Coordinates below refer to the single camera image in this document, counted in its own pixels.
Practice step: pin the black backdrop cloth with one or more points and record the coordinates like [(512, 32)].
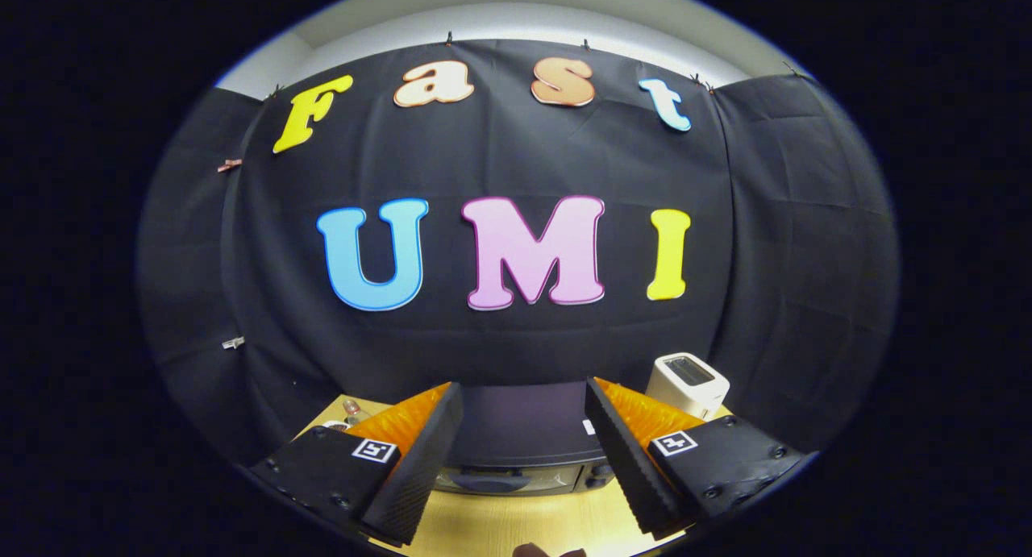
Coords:
[(484, 154)]

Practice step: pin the black toaster oven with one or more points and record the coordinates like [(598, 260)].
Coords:
[(524, 420)]

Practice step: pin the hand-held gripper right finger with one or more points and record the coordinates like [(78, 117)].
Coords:
[(625, 460)]

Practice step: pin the clear water bottle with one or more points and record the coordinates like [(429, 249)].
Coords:
[(353, 412)]

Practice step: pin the silver clip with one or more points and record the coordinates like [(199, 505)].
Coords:
[(233, 342)]

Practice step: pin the white toaster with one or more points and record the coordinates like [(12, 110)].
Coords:
[(685, 388)]

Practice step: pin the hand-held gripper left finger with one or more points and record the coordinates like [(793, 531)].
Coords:
[(419, 460)]

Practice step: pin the white divided snack tray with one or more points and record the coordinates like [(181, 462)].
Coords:
[(337, 425)]

